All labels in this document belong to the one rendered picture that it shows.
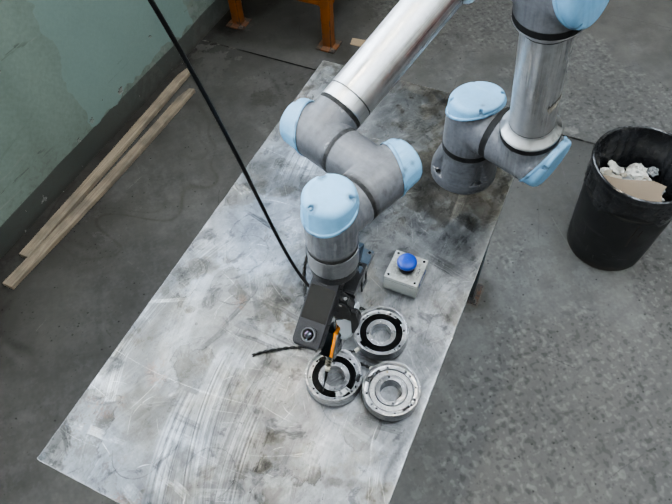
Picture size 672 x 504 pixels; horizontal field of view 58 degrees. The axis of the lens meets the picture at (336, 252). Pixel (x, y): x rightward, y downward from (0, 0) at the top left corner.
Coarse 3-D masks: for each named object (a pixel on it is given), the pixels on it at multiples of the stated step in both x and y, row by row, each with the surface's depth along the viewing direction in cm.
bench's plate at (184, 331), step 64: (320, 64) 167; (384, 128) 152; (448, 192) 139; (192, 256) 131; (256, 256) 131; (384, 256) 129; (448, 256) 129; (192, 320) 122; (256, 320) 122; (448, 320) 120; (128, 384) 115; (192, 384) 114; (256, 384) 114; (64, 448) 108; (128, 448) 108; (192, 448) 107; (256, 448) 107; (320, 448) 106; (384, 448) 106
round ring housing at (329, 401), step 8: (344, 352) 113; (312, 360) 112; (352, 360) 112; (312, 368) 112; (336, 368) 113; (344, 368) 112; (360, 368) 110; (320, 376) 111; (344, 376) 113; (312, 384) 110; (344, 384) 110; (360, 384) 109; (312, 392) 108; (352, 392) 108; (320, 400) 108; (328, 400) 107; (336, 400) 107; (344, 400) 108
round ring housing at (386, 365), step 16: (384, 368) 111; (400, 368) 111; (368, 384) 110; (384, 384) 111; (400, 384) 109; (416, 384) 109; (368, 400) 108; (384, 400) 108; (400, 400) 108; (416, 400) 106; (384, 416) 106; (400, 416) 106
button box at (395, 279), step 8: (392, 264) 123; (424, 264) 122; (392, 272) 121; (400, 272) 121; (408, 272) 121; (416, 272) 121; (424, 272) 123; (384, 280) 122; (392, 280) 121; (400, 280) 120; (408, 280) 120; (416, 280) 120; (392, 288) 124; (400, 288) 122; (408, 288) 121; (416, 288) 120
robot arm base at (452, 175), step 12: (444, 156) 135; (456, 156) 132; (432, 168) 141; (444, 168) 136; (456, 168) 134; (468, 168) 133; (480, 168) 134; (492, 168) 137; (444, 180) 138; (456, 180) 136; (468, 180) 135; (480, 180) 137; (492, 180) 139; (456, 192) 138; (468, 192) 138
